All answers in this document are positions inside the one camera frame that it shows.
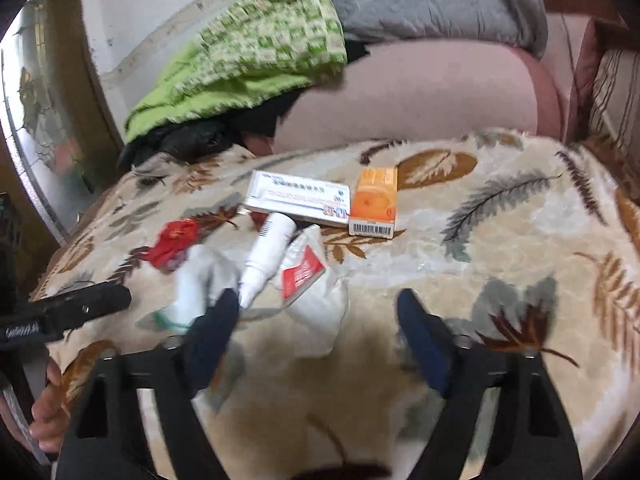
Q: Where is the grey quilted pillow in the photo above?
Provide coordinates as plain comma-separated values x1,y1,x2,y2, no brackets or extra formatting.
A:
315,0,550,58

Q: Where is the white plastic bottle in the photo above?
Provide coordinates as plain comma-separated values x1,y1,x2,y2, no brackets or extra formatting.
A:
239,211,297,309

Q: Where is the pink white small sachet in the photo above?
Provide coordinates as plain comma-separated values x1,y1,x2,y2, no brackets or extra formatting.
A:
241,169,351,227

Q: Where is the pink sofa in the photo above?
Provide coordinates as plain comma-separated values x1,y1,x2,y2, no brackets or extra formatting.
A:
240,0,631,158

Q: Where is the black cloth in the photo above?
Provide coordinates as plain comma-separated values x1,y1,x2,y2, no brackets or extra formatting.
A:
117,40,371,166

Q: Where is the frosted glass door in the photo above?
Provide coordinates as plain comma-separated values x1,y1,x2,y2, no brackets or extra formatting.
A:
0,0,126,246

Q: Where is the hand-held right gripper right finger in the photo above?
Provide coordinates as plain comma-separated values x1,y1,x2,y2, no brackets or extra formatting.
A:
396,287,586,480

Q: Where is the person's left hand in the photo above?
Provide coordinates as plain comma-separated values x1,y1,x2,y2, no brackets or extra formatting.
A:
28,360,67,455

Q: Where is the red foil packet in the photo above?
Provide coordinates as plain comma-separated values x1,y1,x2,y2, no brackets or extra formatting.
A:
142,219,211,273

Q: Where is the orange small box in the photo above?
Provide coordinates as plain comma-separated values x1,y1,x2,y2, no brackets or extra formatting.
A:
347,166,399,237

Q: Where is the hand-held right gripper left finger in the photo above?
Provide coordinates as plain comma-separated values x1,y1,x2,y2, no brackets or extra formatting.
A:
54,287,241,480

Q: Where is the white packet with red label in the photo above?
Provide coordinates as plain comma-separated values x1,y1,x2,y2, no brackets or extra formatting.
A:
277,224,351,358

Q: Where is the leaf print blanket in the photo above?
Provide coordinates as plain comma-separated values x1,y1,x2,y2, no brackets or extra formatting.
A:
30,130,640,480

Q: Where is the green checkered quilt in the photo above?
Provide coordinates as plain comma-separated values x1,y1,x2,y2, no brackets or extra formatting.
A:
122,0,348,143

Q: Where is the striped bolster pillow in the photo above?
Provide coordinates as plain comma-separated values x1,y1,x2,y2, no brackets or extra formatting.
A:
565,17,640,186

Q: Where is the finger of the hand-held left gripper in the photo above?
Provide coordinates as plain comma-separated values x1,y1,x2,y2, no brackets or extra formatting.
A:
45,280,133,336

